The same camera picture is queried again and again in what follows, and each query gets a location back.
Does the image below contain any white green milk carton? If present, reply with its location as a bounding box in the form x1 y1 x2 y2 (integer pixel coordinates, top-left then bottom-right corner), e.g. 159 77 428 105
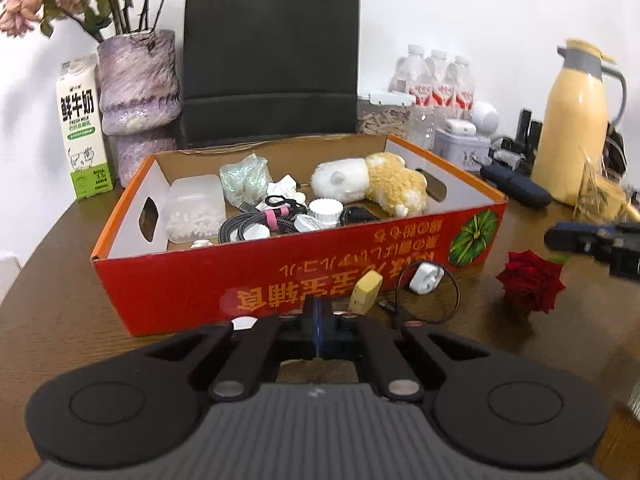
55 54 116 202

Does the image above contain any red cardboard box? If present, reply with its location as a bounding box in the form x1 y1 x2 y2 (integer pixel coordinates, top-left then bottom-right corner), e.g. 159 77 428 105
90 134 508 337

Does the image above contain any purple vase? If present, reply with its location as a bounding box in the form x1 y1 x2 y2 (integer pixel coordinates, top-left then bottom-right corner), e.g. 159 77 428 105
96 29 183 188

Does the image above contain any braided cable with pink band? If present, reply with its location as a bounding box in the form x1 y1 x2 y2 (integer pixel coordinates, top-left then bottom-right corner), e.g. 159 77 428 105
218 192 308 247

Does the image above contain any iridescent plastic bag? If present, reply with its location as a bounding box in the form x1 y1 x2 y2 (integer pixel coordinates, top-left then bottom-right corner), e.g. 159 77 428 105
219 152 273 207

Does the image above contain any white tissue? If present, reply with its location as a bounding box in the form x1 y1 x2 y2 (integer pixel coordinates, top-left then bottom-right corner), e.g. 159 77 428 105
265 174 306 208

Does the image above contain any red rose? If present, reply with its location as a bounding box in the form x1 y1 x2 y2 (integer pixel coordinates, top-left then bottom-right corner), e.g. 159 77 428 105
496 250 568 316

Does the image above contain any yellow thermos jug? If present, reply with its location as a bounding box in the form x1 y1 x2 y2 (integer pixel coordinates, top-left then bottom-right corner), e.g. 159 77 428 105
530 39 628 206

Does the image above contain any white tin box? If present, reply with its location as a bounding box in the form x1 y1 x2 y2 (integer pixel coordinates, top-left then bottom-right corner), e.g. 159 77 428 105
432 127 493 166

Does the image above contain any white and yellow plush toy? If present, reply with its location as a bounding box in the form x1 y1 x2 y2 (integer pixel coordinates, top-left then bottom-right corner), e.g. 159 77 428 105
311 152 430 218

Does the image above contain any dark brown pouch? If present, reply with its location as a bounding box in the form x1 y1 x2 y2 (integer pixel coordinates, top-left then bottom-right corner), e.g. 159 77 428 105
602 125 628 177

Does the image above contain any clear jar of pellets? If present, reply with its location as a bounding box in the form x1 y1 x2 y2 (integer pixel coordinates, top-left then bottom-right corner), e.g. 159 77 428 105
356 90 413 136

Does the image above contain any clear plastic container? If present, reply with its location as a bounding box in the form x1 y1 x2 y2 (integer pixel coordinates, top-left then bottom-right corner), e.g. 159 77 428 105
164 174 227 242

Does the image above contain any clear water bottle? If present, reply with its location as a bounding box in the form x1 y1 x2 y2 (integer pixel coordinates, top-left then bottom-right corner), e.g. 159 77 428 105
446 56 475 113
425 50 453 121
389 45 436 148

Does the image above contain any black paper bag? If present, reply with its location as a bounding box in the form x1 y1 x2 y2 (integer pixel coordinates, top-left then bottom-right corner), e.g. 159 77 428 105
179 0 362 150

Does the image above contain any small yellow block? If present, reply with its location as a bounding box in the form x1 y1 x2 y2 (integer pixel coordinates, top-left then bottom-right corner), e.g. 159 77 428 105
348 270 383 315

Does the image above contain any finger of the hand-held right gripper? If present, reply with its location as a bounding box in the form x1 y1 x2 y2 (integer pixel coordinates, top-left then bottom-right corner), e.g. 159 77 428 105
544 222 621 261

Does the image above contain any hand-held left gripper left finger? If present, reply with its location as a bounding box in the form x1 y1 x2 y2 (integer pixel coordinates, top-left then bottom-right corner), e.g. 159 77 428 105
142 296 318 402

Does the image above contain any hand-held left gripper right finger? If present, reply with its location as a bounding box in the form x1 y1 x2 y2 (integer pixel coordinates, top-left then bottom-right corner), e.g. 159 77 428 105
318 296 493 402

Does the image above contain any white charger with black cable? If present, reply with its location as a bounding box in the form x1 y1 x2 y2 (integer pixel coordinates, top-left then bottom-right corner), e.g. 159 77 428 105
377 255 461 326

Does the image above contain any dark blue pouch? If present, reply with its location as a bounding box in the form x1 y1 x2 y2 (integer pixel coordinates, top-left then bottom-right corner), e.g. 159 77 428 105
480 164 551 208

